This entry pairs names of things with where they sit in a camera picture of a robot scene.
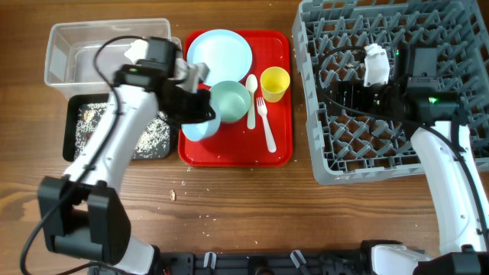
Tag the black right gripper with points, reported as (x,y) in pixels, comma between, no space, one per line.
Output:
(346,89)

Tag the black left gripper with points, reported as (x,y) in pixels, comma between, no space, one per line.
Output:
(202,111)

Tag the light blue bowl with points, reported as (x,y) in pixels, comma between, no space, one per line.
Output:
(200,131)

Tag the white napkin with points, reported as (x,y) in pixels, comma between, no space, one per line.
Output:
(136,51)

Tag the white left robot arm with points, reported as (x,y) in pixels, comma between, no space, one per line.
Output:
(81,213)

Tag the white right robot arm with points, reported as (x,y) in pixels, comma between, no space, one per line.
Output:
(436,125)

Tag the grey dishwasher rack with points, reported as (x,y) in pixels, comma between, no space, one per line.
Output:
(327,38)

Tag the black waste tray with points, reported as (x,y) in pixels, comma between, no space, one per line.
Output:
(69,137)

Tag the food scraps with rice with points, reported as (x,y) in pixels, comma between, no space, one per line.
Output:
(154,142)

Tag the green bowl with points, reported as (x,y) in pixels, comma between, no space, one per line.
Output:
(232,99)

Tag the light blue plate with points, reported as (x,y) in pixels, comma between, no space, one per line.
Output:
(226,53)

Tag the cream plastic spoon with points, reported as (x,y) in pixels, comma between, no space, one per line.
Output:
(251,85)

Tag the yellow plastic cup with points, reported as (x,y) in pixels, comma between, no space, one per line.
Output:
(274,83)

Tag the brown food crumb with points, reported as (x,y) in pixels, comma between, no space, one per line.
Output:
(172,195)

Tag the cream plastic fork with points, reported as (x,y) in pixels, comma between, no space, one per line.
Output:
(262,111)

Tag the red plastic tray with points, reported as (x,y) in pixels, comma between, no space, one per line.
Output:
(235,145)

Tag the clear plastic bin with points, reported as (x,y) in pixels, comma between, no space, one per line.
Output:
(72,46)

